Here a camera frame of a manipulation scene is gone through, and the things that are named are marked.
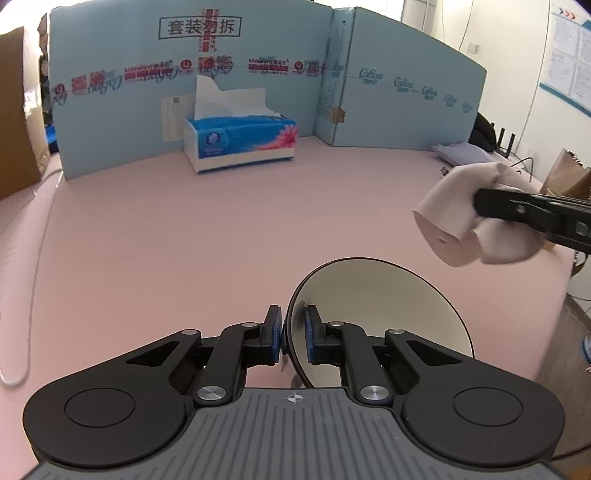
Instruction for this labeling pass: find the white bowl black rim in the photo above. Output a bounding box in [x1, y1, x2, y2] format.
[283, 257, 475, 388]

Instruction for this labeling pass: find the beige cleaning cloth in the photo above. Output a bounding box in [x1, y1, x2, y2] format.
[414, 162, 545, 267]

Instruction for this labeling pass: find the brown leather handbag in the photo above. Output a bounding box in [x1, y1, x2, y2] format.
[540, 149, 591, 200]

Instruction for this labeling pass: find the black wifi router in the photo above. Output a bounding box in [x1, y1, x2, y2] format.
[490, 123, 518, 160]

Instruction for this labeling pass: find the black bag behind panel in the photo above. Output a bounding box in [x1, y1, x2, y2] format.
[469, 113, 497, 153]

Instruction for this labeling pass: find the lavender pillow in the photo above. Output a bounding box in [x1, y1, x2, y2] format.
[432, 142, 494, 167]

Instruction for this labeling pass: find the blue tissue box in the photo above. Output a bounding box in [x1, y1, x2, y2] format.
[183, 75, 298, 174]

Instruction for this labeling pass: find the right blue cardboard panel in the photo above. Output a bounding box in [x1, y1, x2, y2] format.
[315, 7, 487, 150]

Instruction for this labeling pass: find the blue cardboard panel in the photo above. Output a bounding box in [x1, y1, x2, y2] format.
[315, 7, 487, 150]
[49, 1, 332, 179]

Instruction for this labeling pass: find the brown cardboard box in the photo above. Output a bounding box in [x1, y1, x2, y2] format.
[0, 26, 50, 198]

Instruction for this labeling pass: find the left blue cardboard panel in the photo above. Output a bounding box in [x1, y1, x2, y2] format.
[49, 1, 332, 179]

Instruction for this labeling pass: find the wall notice board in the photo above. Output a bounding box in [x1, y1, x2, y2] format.
[539, 1, 590, 116]

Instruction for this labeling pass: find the white cable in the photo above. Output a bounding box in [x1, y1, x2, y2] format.
[0, 168, 66, 386]

